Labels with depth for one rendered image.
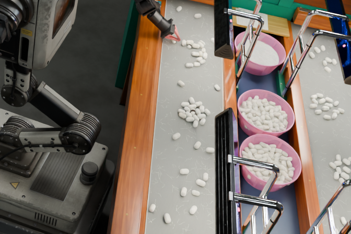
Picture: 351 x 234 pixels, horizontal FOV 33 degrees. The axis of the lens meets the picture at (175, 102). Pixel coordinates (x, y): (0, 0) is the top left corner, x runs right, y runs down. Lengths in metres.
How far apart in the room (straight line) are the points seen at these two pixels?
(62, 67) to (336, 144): 1.78
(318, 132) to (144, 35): 0.93
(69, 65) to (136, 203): 1.73
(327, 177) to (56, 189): 1.13
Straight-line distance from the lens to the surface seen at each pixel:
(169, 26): 2.85
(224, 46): 2.41
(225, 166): 1.97
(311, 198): 2.47
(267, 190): 2.09
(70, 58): 3.82
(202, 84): 2.75
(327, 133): 2.80
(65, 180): 2.59
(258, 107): 2.77
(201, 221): 2.26
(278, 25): 3.23
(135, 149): 2.36
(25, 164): 2.56
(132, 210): 2.19
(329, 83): 3.07
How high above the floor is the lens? 2.54
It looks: 43 degrees down
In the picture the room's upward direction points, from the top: 19 degrees clockwise
